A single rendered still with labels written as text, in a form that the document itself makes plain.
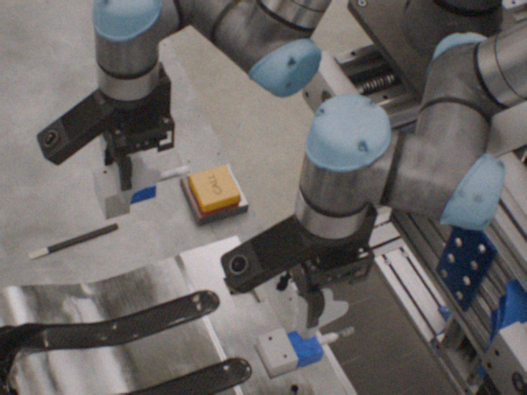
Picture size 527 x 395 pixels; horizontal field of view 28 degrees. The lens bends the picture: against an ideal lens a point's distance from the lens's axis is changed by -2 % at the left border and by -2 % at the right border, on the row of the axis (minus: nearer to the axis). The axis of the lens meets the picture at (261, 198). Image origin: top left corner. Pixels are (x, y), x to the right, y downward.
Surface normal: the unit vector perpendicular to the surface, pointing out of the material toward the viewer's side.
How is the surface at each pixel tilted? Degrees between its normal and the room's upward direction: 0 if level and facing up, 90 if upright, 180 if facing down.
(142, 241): 0
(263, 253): 31
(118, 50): 90
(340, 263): 0
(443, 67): 52
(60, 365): 24
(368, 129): 0
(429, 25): 73
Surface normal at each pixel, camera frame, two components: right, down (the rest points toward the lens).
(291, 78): 0.68, 0.64
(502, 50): -0.75, -0.18
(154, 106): 0.40, 0.77
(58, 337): 0.49, -0.61
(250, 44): -0.58, 0.15
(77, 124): -0.41, -0.33
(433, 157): 0.08, -0.55
